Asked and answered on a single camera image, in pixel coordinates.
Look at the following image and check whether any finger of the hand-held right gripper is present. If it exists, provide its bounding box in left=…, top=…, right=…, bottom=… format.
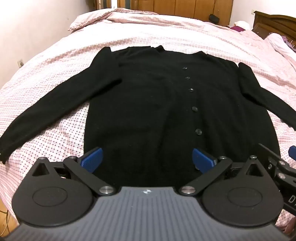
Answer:
left=276, top=145, right=296, bottom=180
left=258, top=143, right=281, bottom=167

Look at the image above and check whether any dark wooden headboard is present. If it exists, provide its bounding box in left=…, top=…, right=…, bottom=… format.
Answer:
left=253, top=10, right=296, bottom=45

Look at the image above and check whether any white pillow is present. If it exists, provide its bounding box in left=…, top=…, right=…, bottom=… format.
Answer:
left=234, top=20, right=252, bottom=30

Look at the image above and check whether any pink checked bed cover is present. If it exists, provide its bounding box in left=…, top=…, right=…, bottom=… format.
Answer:
left=0, top=8, right=296, bottom=234

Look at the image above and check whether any pale pink pillow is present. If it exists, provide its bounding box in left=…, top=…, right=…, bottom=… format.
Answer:
left=265, top=32, right=296, bottom=64

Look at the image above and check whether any pink checked folded duvet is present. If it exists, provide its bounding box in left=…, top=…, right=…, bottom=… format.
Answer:
left=68, top=8, right=160, bottom=32

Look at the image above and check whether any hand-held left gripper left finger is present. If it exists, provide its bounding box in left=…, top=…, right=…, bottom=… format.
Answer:
left=31, top=147, right=115, bottom=196

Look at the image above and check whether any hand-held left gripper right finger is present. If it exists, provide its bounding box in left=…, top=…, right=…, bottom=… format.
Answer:
left=179, top=148, right=269, bottom=196

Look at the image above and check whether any wooden wardrobe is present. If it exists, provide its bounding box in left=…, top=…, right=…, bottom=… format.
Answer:
left=117, top=0, right=234, bottom=26

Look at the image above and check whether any person's right hand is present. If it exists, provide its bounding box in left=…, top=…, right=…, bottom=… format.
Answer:
left=285, top=218, right=296, bottom=235

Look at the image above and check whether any black button cardigan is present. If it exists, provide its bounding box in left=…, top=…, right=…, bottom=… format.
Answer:
left=0, top=45, right=296, bottom=188

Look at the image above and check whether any thin cable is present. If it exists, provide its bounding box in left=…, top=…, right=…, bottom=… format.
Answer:
left=0, top=205, right=11, bottom=232

